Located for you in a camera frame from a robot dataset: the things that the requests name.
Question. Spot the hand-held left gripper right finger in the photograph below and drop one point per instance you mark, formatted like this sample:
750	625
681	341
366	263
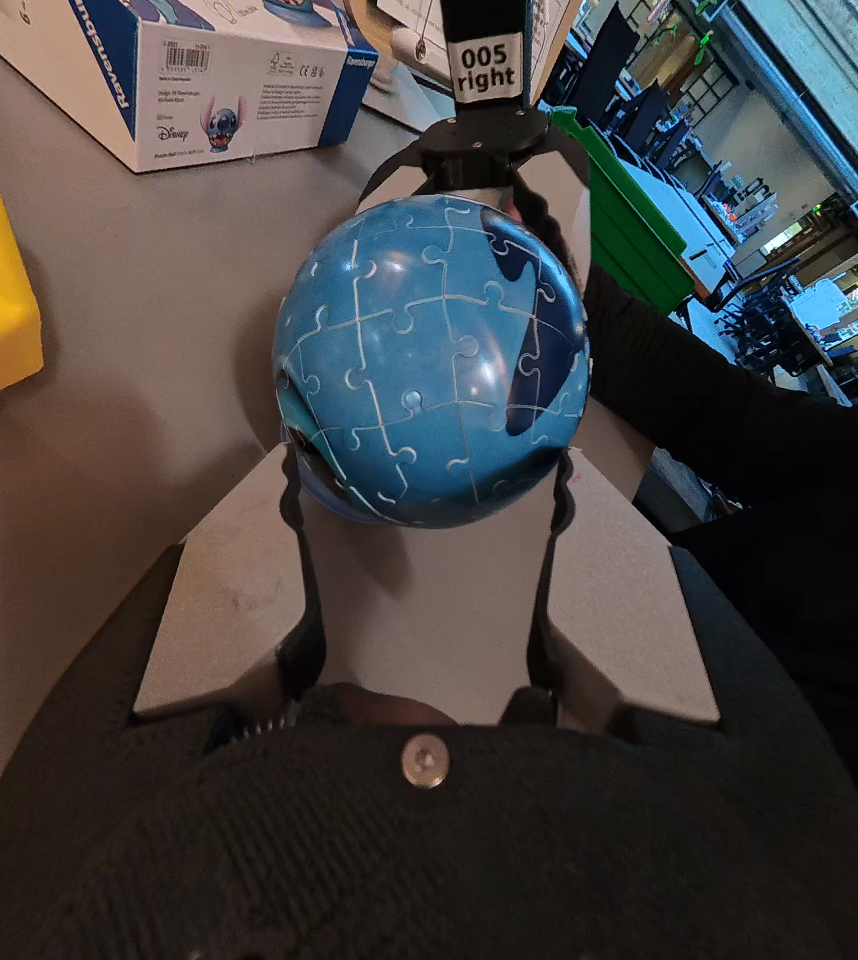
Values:
624	600

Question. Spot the blue puzzle ball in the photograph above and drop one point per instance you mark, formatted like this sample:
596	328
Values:
429	360

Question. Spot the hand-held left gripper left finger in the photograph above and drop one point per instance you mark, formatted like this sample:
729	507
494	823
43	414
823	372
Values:
226	600

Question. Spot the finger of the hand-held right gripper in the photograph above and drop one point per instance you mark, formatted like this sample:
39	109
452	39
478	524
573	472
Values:
568	202
399	184

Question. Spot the wooden instruction sign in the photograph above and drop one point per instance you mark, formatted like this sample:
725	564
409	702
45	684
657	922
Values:
406	45

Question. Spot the person's right forearm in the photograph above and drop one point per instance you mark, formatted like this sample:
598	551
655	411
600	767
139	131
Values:
736	420

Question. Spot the green plastic bin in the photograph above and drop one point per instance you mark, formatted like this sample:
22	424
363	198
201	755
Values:
624	225

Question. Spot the white table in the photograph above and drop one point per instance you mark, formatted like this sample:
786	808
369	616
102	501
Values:
669	202

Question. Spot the white puzzle box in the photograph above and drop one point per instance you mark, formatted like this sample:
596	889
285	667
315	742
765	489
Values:
234	105

